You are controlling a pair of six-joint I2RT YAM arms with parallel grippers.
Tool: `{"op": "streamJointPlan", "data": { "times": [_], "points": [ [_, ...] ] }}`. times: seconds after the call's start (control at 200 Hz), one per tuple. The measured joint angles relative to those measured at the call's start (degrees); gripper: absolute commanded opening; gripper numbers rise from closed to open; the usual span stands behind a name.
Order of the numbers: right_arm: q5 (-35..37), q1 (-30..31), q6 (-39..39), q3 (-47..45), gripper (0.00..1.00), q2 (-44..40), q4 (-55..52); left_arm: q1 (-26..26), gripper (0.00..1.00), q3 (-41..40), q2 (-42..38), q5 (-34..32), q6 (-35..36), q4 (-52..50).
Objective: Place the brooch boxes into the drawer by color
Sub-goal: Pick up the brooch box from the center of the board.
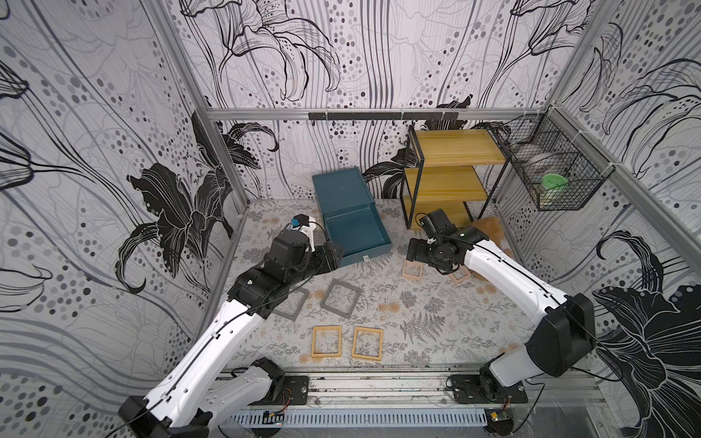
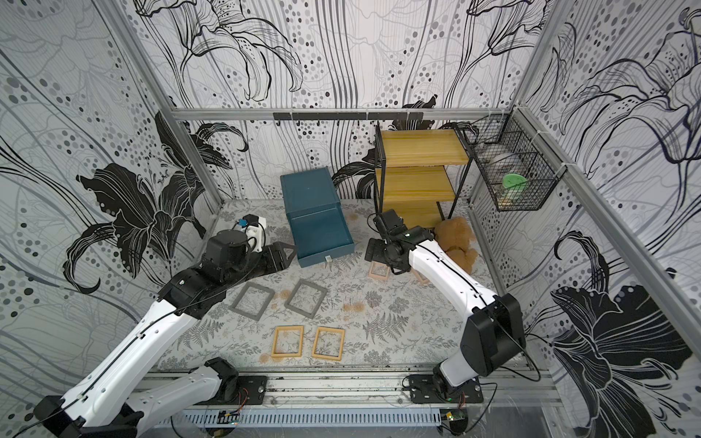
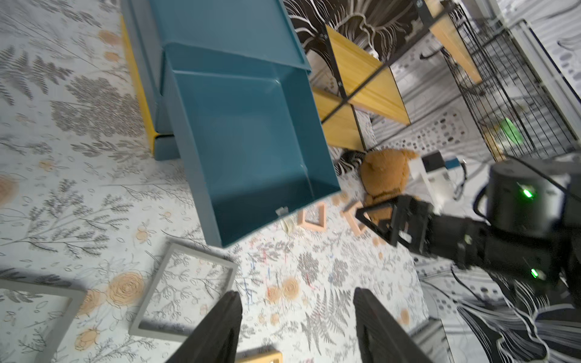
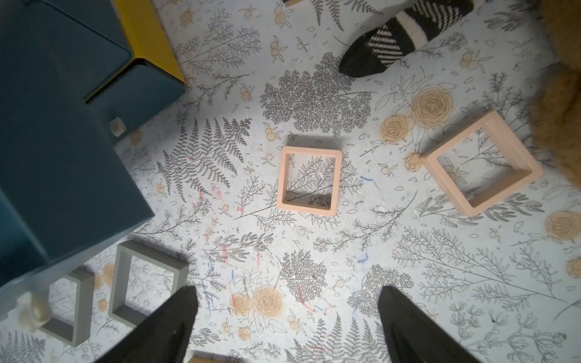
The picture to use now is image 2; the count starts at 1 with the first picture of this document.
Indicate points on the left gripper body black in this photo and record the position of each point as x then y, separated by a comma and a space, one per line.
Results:
263, 263

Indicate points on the black bar on wall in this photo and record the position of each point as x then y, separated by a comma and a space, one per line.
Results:
299, 116

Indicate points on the teal drawer cabinet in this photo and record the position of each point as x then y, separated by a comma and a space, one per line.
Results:
310, 200

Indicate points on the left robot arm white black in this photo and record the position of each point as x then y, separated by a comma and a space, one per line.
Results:
105, 404

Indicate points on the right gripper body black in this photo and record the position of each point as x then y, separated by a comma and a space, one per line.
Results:
381, 250

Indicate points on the grey brooch box left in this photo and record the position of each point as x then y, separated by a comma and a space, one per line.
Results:
252, 301

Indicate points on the yellow brooch box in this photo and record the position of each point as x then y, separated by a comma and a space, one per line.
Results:
328, 344
288, 342

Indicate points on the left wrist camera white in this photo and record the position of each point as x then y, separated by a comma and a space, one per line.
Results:
255, 229

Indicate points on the teal top drawer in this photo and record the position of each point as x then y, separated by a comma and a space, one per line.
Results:
321, 235

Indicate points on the white slotted cable duct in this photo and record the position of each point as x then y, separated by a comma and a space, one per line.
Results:
298, 418

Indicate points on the green lid container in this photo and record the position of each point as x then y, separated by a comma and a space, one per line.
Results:
514, 185

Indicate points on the grey brooch box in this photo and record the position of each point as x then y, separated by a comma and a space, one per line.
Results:
306, 298
252, 301

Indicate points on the aluminium rail frame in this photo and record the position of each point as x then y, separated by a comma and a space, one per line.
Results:
363, 387

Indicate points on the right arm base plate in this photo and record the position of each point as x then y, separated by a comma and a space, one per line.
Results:
428, 388

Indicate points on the yellow brooch box left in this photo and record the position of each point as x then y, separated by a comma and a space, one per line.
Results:
288, 342

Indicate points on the yellow brooch box right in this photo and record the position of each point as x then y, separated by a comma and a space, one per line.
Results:
328, 344

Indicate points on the pink brooch box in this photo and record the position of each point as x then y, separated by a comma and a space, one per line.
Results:
379, 271
421, 278

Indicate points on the grey brooch box right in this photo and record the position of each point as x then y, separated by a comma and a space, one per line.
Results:
306, 298

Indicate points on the brown teddy bear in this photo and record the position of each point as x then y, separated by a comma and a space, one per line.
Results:
456, 237

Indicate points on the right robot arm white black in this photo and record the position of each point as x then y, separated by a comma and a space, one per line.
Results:
493, 329

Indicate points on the yellow black shelf rack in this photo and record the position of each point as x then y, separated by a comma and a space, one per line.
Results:
411, 173

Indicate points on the black wire basket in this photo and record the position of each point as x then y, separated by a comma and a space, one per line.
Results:
500, 144

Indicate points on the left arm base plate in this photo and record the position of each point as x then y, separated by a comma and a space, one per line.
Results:
249, 390

